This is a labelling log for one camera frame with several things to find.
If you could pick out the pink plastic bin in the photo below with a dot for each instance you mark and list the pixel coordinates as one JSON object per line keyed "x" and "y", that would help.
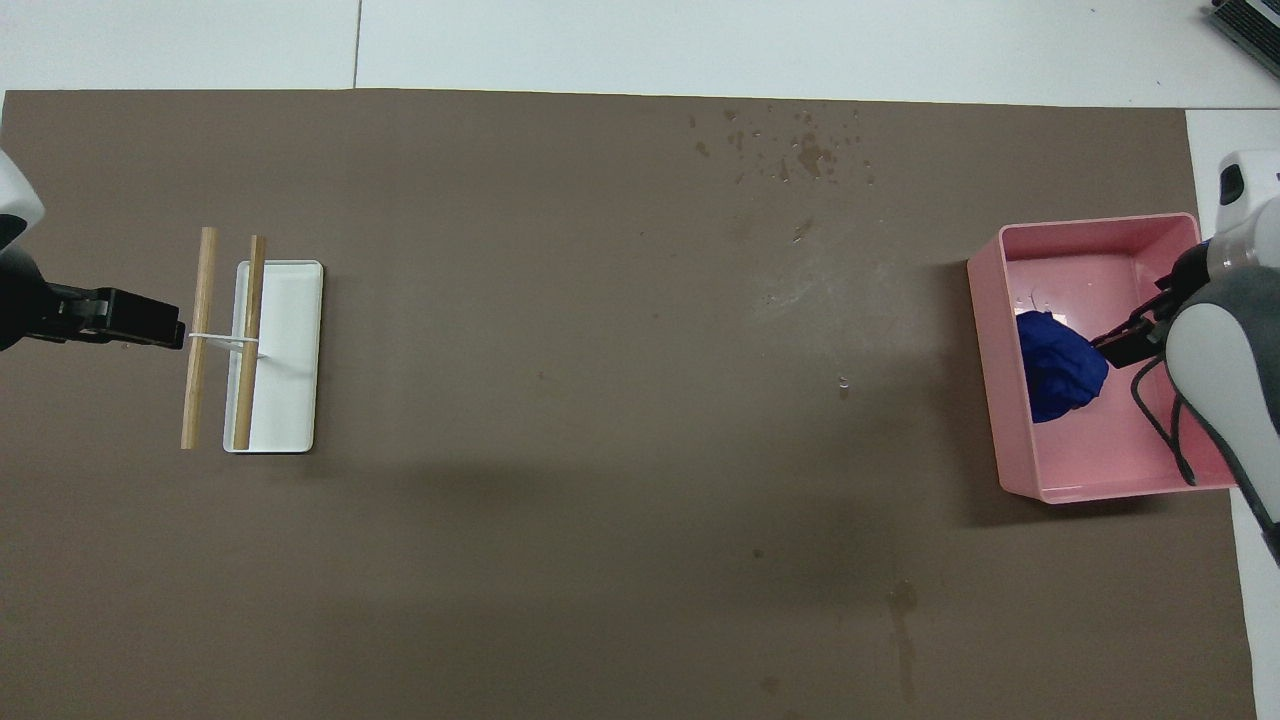
{"x": 1080, "y": 460}

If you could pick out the long light wooden rod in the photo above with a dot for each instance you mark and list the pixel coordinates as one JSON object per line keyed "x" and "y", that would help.
{"x": 200, "y": 290}

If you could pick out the white towel rack base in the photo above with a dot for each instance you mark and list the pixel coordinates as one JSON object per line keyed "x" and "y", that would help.
{"x": 290, "y": 400}

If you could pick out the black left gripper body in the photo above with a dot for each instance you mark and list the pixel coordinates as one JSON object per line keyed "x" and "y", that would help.
{"x": 72, "y": 315}

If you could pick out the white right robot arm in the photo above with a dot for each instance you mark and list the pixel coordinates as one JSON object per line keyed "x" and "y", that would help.
{"x": 1230, "y": 380}

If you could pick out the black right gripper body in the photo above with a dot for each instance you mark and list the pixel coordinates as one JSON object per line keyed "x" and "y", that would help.
{"x": 1185, "y": 275}

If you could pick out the grey ribbed device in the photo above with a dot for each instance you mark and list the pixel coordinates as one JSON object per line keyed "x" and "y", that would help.
{"x": 1255, "y": 25}

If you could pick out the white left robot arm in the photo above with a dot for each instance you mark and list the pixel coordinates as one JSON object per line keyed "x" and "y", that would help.
{"x": 15, "y": 290}

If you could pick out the brown paper table mat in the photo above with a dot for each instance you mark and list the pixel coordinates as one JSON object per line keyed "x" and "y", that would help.
{"x": 600, "y": 450}

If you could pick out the blue cloth towel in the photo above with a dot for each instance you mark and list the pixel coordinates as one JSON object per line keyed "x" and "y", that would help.
{"x": 1060, "y": 370}

